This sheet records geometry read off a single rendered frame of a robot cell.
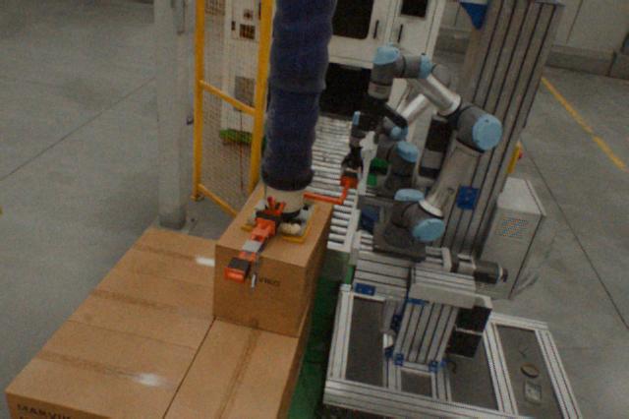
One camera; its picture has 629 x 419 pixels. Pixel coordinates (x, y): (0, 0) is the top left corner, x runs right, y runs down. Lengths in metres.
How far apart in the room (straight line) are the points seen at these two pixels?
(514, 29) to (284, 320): 1.49
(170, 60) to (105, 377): 2.01
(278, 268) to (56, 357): 0.95
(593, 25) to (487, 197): 9.84
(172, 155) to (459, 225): 2.11
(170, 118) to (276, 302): 1.75
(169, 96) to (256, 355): 1.92
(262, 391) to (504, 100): 1.48
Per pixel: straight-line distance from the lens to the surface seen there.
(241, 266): 1.89
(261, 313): 2.39
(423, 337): 2.83
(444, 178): 2.03
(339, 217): 3.36
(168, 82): 3.58
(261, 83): 3.42
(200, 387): 2.23
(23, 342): 3.32
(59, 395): 2.28
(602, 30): 12.15
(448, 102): 2.03
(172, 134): 3.69
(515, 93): 2.21
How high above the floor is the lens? 2.23
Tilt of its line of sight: 30 degrees down
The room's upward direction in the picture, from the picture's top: 8 degrees clockwise
